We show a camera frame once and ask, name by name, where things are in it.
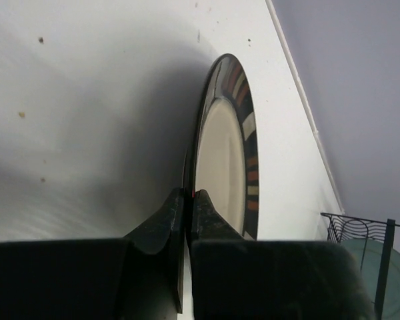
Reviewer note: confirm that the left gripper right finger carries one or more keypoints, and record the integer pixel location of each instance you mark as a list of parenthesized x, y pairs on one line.
[(217, 266)]

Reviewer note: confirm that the black wire dish rack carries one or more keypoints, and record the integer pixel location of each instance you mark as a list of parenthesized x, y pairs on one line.
[(371, 243)]

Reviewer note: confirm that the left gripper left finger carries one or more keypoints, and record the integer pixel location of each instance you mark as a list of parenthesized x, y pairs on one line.
[(153, 267)]

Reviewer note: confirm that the black rimmed plate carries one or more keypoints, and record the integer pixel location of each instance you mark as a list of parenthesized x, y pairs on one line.
[(222, 156)]

